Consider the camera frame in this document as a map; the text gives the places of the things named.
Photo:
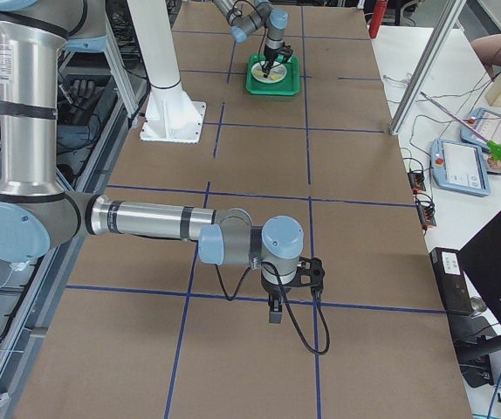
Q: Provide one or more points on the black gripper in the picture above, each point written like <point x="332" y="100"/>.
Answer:
<point x="273" y="290"/>
<point x="271" y="51"/>

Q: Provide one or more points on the white plate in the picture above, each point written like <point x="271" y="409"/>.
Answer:
<point x="279" y="72"/>

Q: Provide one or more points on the red cylinder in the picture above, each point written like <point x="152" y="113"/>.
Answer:
<point x="377" y="17"/>

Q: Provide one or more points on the near blue teach pendant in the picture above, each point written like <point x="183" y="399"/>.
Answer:
<point x="459" y="167"/>

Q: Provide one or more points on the orange black connector module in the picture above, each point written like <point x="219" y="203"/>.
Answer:
<point x="416" y="180"/>
<point x="426" y="211"/>

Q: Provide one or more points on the black box device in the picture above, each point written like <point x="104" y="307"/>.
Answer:
<point x="451" y="281"/>

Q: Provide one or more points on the aluminium frame post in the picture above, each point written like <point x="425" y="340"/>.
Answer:
<point x="437" y="39"/>

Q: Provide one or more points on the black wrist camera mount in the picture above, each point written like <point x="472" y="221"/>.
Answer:
<point x="310" y="273"/>

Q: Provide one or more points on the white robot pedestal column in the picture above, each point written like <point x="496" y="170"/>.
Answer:
<point x="171" y="115"/>

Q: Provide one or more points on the far blue teach pendant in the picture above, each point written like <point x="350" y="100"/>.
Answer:
<point x="487" y="123"/>

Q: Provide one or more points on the metal reacher grabber green handle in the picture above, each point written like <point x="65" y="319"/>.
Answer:
<point x="494" y="148"/>

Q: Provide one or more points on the blue teach pendant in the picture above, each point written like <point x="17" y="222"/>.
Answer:
<point x="459" y="167"/>
<point x="487" y="123"/>

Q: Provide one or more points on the green plastic tray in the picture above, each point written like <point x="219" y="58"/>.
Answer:
<point x="288" y="87"/>

